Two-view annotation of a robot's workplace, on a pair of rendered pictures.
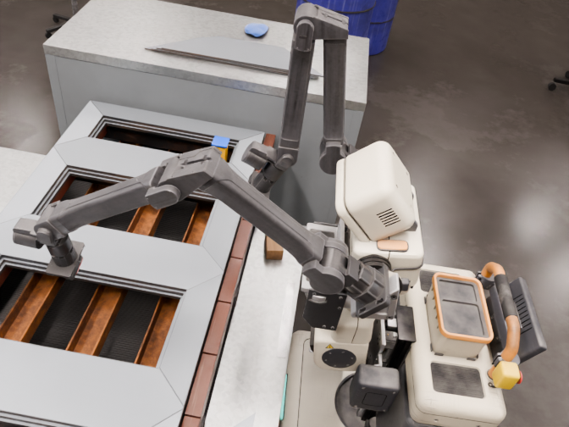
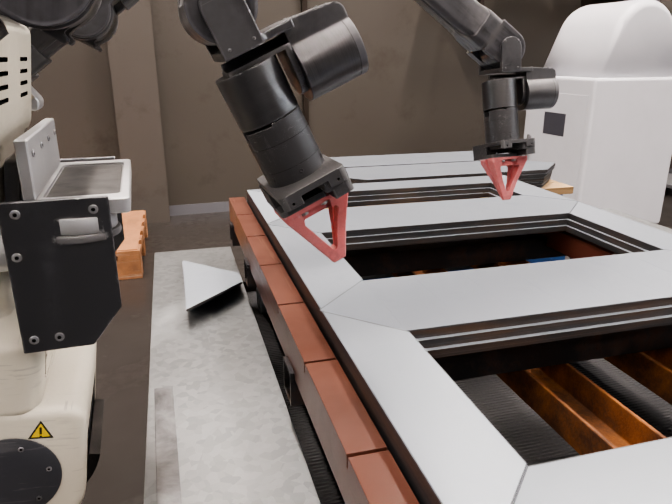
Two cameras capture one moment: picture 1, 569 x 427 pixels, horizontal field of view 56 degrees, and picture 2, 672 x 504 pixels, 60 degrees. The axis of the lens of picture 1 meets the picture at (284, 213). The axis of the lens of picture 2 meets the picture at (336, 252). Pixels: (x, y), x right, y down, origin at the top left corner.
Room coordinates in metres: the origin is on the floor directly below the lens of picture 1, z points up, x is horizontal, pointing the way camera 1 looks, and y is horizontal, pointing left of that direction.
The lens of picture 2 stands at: (1.76, -0.04, 1.18)
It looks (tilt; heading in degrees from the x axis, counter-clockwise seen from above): 19 degrees down; 163
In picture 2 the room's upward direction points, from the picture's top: straight up
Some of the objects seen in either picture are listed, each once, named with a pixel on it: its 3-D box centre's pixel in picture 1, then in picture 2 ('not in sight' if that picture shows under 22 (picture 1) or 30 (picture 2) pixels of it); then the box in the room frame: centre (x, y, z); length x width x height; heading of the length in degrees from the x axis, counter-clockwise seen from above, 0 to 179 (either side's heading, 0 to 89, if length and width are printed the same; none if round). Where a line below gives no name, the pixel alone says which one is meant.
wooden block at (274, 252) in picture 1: (273, 245); not in sight; (1.35, 0.02, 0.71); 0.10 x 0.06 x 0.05; 11
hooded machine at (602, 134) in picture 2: not in sight; (596, 120); (-1.66, 2.88, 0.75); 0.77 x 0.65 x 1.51; 93
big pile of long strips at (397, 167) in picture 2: not in sight; (429, 172); (0.06, 0.80, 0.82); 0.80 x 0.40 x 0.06; 89
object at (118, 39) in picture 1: (220, 45); not in sight; (2.18, 0.40, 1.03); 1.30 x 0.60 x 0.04; 89
